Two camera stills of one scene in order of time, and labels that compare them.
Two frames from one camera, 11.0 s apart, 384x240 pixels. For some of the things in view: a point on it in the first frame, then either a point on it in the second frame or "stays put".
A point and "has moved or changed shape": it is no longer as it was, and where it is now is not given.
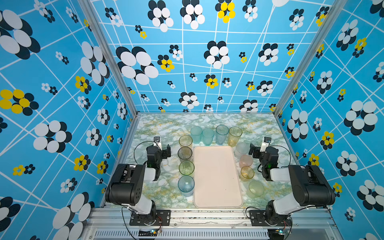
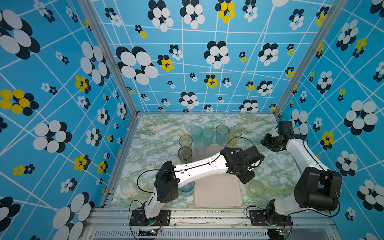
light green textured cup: (256, 188) stays put
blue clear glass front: (186, 184) stays put
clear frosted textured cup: (242, 148) has moved or changed shape
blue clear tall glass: (222, 131) stays put
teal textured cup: (207, 135) stays put
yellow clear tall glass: (234, 136) stays put
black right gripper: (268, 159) to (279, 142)
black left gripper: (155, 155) to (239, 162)
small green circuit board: (152, 233) stays put
